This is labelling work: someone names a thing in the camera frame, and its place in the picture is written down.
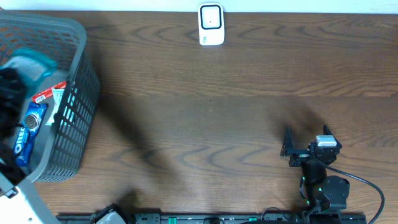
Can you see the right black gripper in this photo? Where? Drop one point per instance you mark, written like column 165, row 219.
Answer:
column 300, row 155

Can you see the white wipes packet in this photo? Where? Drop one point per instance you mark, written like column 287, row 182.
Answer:
column 57, row 97

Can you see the grey plastic basket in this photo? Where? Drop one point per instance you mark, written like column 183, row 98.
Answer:
column 60, row 143

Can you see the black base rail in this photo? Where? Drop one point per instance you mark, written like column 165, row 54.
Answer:
column 114, row 214

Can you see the blue mouthwash bottle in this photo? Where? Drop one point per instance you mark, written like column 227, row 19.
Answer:
column 32, row 67

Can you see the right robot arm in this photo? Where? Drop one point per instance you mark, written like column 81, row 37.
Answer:
column 325, row 193

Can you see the blue Oreo pack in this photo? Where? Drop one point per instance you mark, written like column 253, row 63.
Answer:
column 25, row 139

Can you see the red coffee stick sachet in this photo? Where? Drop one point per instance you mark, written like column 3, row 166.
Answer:
column 47, row 93

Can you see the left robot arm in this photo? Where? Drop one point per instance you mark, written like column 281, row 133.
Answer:
column 20, row 202

